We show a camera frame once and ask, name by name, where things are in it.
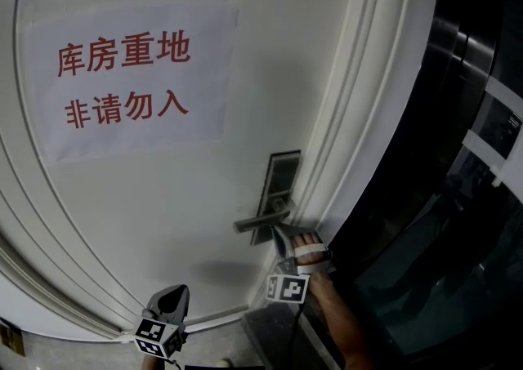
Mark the person's left forearm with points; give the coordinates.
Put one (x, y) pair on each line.
(153, 365)

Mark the dark stone plinth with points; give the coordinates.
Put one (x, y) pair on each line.
(265, 340)

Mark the person's right forearm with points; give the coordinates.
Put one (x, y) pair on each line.
(339, 319)

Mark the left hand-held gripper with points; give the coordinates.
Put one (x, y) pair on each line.
(157, 335)

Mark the silver door lock plate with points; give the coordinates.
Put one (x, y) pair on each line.
(282, 176)

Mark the person's white shoe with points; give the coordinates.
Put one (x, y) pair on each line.
(223, 362)

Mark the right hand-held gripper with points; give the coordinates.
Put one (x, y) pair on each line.
(288, 288)

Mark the white taped paper sheet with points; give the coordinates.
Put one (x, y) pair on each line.
(500, 92)

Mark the person's right hand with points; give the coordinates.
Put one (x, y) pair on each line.
(308, 239)

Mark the cardboard box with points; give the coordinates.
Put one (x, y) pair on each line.
(10, 340)

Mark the paper notice with red lettering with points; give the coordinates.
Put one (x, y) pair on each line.
(135, 139)

